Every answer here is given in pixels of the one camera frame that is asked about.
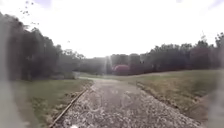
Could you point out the red-leaved bush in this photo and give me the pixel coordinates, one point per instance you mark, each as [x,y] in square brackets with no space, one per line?
[121,69]

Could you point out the grey gravel path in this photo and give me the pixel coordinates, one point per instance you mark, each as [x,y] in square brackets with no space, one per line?
[120,103]

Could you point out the wooden path edging board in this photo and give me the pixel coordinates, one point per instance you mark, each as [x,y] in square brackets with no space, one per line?
[68,106]

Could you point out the wood of trees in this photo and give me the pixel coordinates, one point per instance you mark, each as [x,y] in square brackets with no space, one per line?
[40,56]

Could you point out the robot's own part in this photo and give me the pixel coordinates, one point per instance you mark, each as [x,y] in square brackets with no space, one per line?
[74,126]

